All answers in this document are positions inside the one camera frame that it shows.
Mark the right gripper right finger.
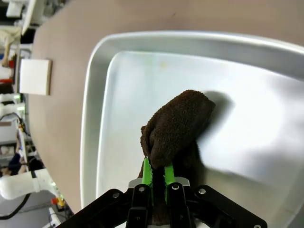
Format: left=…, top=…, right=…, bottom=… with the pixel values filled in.
left=164, top=165, right=268, bottom=228

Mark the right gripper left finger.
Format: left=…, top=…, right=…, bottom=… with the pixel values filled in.
left=57, top=158, right=153, bottom=228

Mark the dark brown cloth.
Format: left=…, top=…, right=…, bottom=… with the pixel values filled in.
left=139, top=89, right=217, bottom=225

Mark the red emergency stop button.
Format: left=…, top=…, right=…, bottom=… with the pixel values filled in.
left=51, top=197, right=65, bottom=208

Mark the silver metal tray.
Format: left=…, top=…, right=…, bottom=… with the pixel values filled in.
left=80, top=30, right=304, bottom=228

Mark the seated person in blue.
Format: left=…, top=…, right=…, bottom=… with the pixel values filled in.
left=8, top=152, right=29, bottom=174

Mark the white square block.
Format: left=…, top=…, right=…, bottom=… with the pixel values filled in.
left=19, top=58, right=53, bottom=96

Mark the white slanted panel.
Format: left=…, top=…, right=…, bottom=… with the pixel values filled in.
left=20, top=0, right=45, bottom=27

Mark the black background cable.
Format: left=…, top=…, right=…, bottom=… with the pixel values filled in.
left=0, top=193, right=32, bottom=220

